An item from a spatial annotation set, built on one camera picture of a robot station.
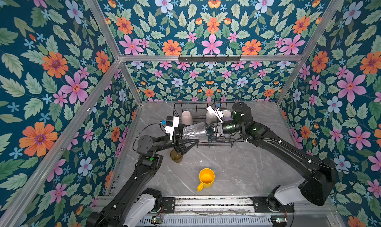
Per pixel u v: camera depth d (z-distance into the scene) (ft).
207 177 2.71
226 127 1.94
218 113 1.92
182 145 1.76
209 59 3.05
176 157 2.91
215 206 2.46
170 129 1.78
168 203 2.42
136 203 1.85
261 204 2.40
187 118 3.16
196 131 1.94
